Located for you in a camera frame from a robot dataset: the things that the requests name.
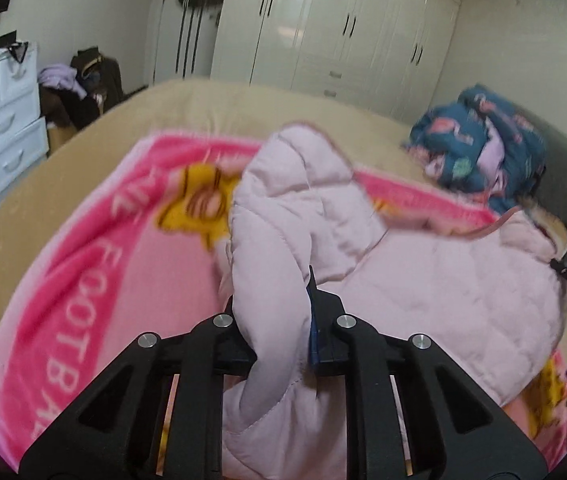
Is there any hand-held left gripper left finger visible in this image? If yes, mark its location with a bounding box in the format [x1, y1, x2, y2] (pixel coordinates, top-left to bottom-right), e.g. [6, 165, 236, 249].
[18, 312, 259, 480]

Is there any pink printed blanket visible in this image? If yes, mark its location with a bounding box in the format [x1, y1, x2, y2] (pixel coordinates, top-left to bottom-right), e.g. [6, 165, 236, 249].
[0, 130, 567, 476]

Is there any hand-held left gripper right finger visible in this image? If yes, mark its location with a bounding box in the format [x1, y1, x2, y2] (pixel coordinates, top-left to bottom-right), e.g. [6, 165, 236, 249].
[306, 266, 549, 480]

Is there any white wardrobe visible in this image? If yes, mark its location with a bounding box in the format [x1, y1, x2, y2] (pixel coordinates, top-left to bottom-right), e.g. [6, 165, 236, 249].
[211, 0, 465, 122]

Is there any light pink quilted jacket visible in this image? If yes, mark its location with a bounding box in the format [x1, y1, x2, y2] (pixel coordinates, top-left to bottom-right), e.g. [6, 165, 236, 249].
[216, 122, 567, 480]

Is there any cardboard box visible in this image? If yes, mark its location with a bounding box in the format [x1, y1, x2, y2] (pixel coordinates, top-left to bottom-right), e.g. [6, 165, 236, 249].
[46, 125, 77, 155]

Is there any purple cloth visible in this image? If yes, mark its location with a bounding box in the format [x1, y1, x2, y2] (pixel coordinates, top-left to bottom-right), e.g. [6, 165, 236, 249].
[38, 64, 87, 99]

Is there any white door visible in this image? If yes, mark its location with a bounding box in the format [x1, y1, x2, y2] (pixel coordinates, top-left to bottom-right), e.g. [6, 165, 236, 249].
[146, 0, 229, 86]

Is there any blue patterned quilt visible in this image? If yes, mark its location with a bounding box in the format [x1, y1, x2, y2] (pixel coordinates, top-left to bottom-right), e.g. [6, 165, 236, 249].
[403, 85, 547, 217]

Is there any bed with beige sheet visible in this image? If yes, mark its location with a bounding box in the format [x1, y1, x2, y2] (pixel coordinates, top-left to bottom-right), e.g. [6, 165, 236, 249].
[0, 77, 469, 411]

